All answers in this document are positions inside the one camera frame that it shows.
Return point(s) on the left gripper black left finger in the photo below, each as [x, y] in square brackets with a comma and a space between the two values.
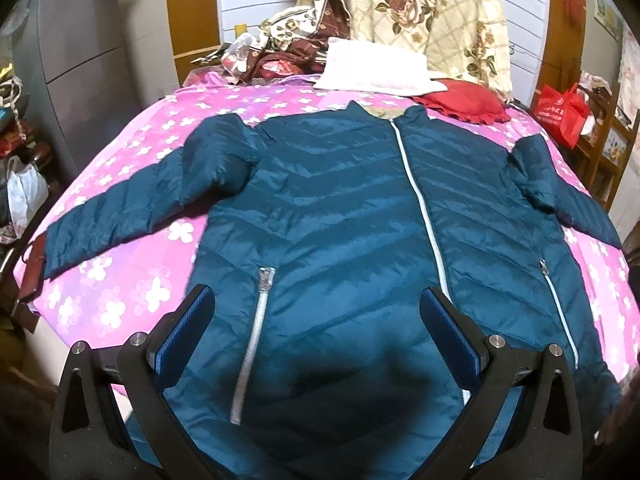
[89, 438]

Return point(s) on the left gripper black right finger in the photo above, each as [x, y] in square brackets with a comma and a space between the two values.
[522, 419]

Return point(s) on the teal quilted down jacket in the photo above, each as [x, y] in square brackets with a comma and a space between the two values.
[326, 229]

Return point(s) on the pink floral bed sheet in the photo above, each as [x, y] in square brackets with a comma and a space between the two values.
[131, 286]

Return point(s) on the white plastic bag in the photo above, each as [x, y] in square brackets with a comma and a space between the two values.
[27, 193]

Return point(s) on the wooden shelf rack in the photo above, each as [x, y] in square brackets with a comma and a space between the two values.
[604, 154]

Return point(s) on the red shopping bag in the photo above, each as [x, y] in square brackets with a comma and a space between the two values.
[562, 114]

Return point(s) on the red ruffled cushion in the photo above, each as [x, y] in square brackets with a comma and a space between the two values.
[466, 102]

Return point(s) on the grey wardrobe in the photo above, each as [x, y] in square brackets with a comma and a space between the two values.
[71, 57]

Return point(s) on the white pillow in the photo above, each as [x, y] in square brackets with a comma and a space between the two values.
[355, 65]

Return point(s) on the brown floral blanket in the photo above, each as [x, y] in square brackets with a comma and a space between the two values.
[294, 41]

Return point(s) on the cream floral quilt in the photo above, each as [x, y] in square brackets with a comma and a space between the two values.
[462, 39]

